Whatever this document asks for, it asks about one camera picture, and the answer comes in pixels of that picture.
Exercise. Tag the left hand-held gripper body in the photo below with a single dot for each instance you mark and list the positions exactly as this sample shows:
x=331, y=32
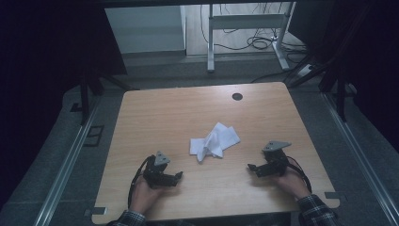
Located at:
x=156, y=174

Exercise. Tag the person's right hand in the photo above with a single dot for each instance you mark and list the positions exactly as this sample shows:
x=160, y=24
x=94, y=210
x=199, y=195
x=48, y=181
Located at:
x=293, y=185

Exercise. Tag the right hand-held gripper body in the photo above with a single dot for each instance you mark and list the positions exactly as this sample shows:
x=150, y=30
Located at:
x=276, y=161

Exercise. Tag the person's left hand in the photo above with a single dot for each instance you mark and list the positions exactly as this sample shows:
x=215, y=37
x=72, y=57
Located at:
x=143, y=196

